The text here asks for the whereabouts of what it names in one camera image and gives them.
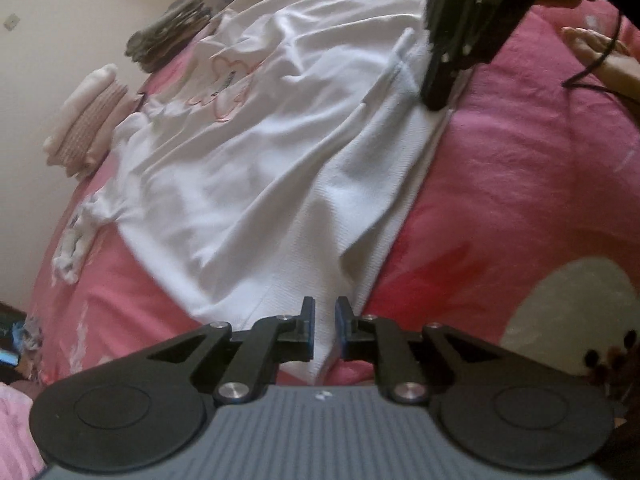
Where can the wall socket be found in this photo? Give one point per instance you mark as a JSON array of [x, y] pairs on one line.
[[11, 21]]

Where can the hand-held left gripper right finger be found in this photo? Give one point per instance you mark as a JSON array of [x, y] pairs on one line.
[[340, 332]]

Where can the pink fluffy cloth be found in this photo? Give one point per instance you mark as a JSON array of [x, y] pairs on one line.
[[15, 425]]

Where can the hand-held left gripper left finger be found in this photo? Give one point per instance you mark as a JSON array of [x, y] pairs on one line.
[[310, 332]]

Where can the pink floral blanket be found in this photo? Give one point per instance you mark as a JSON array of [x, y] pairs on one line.
[[500, 185]]

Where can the white sweatshirt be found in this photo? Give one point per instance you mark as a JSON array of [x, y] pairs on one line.
[[250, 160]]

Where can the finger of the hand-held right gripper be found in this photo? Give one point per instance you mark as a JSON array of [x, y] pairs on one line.
[[440, 82]]

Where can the cream folded cloth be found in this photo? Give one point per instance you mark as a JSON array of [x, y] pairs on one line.
[[112, 135]]

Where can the white folded cloth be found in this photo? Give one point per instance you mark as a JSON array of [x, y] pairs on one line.
[[82, 102]]

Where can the stack of dark folded clothes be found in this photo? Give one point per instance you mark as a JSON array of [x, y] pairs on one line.
[[165, 30]]

